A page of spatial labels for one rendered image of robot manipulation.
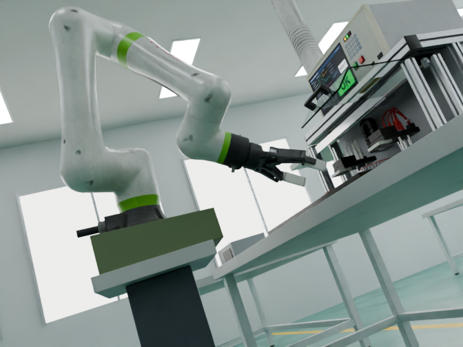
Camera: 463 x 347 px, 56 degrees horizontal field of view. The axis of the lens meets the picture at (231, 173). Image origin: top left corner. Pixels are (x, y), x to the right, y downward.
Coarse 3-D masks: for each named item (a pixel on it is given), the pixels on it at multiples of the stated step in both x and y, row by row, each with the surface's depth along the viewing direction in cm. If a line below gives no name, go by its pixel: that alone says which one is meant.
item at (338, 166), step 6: (348, 156) 157; (354, 156) 158; (372, 156) 160; (336, 162) 159; (342, 162) 156; (348, 162) 156; (354, 162) 157; (360, 162) 157; (366, 162) 159; (336, 168) 160; (342, 168) 156; (348, 168) 156; (354, 168) 162; (336, 174) 156; (342, 174) 160
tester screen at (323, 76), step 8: (336, 48) 158; (336, 56) 159; (328, 64) 164; (336, 64) 160; (320, 72) 169; (328, 72) 165; (312, 80) 176; (320, 80) 171; (328, 80) 166; (320, 96) 173
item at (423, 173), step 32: (448, 128) 75; (416, 160) 83; (448, 160) 83; (352, 192) 103; (384, 192) 99; (416, 192) 128; (448, 192) 180; (288, 224) 137; (320, 224) 124; (352, 224) 172; (256, 256) 168
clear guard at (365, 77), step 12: (396, 60) 126; (348, 72) 122; (360, 72) 125; (372, 72) 128; (384, 72) 131; (396, 72) 134; (336, 84) 121; (348, 84) 130; (360, 84) 134; (372, 84) 137; (324, 96) 129; (336, 96) 137; (348, 96) 140; (360, 96) 144
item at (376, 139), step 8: (384, 128) 135; (392, 128) 136; (416, 128) 138; (376, 136) 136; (384, 136) 133; (392, 136) 134; (400, 136) 137; (408, 136) 137; (376, 144) 134; (384, 144) 134; (400, 144) 141
